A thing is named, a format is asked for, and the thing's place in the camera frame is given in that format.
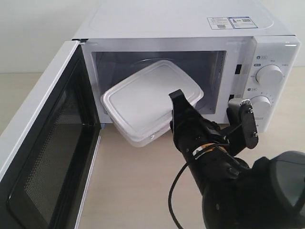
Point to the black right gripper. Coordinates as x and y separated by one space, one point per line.
191 132

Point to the white lidded plastic container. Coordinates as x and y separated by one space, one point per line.
140 106

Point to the white microwave door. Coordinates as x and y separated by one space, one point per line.
47 151

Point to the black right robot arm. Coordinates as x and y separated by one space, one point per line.
270 194

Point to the white Midea microwave body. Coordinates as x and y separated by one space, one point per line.
118 33

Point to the glass turntable plate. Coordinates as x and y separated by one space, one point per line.
143 61

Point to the lower white timer knob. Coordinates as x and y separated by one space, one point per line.
260 104

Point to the upper white power knob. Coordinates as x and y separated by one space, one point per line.
269 75

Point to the blue white label sticker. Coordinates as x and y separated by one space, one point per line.
230 23

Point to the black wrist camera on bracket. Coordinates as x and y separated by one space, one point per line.
242 132

